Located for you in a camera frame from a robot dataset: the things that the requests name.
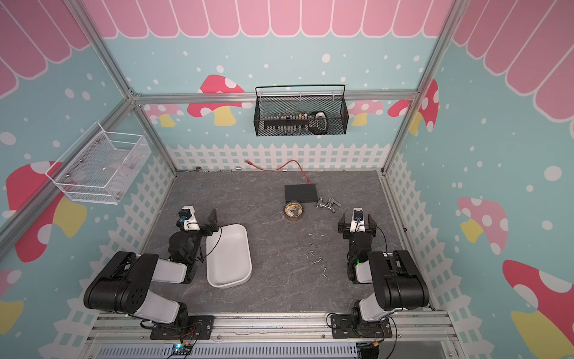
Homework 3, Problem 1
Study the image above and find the red cable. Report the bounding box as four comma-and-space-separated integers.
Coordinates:
245, 159, 312, 185

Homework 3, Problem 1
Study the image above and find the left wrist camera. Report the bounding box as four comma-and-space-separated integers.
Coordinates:
178, 206, 200, 231

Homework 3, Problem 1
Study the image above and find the white plastic storage box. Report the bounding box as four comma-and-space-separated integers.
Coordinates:
206, 224, 253, 289

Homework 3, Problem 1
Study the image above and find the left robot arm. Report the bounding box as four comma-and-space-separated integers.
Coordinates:
83, 206, 221, 329

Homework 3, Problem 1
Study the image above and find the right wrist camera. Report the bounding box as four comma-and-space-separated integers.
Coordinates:
350, 208, 365, 233

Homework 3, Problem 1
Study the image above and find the brown tape roll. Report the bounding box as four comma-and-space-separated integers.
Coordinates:
283, 201, 304, 221

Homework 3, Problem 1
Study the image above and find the black terminal strip in basket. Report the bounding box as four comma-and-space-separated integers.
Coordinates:
256, 115, 317, 136

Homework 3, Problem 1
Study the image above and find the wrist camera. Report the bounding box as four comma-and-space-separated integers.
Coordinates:
178, 206, 200, 231
350, 208, 365, 233

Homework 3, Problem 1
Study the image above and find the white wire mesh basket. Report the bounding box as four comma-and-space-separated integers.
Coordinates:
45, 122, 152, 205

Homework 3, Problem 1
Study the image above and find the black flat square box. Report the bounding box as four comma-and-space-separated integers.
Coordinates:
284, 184, 319, 203

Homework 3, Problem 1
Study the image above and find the aluminium front rail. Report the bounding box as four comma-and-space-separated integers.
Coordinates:
87, 311, 457, 345

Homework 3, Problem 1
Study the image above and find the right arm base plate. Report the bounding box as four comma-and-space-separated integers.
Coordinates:
326, 314, 393, 340

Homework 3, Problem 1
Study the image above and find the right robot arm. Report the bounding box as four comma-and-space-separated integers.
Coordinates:
338, 208, 430, 325

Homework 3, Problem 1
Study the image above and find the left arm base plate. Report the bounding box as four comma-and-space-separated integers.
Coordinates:
149, 316, 215, 340

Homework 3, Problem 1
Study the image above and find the black wire mesh basket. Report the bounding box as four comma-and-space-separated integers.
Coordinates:
254, 85, 349, 137

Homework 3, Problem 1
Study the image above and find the small circuit board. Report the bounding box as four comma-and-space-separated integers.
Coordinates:
170, 343, 193, 358

